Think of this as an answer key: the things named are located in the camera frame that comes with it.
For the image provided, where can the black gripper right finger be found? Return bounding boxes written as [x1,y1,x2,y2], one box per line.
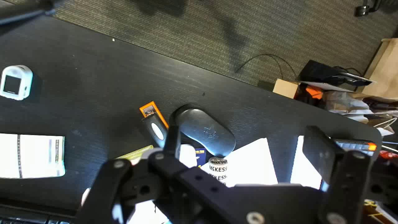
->
[303,126,345,192]

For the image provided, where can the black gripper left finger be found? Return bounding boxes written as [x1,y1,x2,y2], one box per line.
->
[164,126,182,158]

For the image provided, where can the black computer mouse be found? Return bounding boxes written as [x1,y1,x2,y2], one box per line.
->
[170,105,236,157]

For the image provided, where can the yellow sticky note pad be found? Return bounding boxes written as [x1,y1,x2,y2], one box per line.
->
[118,145,154,165]

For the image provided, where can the white paper sheets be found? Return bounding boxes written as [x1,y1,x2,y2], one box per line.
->
[198,135,328,192]

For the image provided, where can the brown cardboard box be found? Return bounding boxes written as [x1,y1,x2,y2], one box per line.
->
[272,79,299,99]

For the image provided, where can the white folded paper card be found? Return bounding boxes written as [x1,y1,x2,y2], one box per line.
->
[0,133,66,180]

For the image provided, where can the small white square device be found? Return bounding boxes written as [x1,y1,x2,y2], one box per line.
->
[0,65,34,101]

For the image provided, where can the black floor cable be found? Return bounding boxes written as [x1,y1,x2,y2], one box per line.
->
[234,53,299,80]

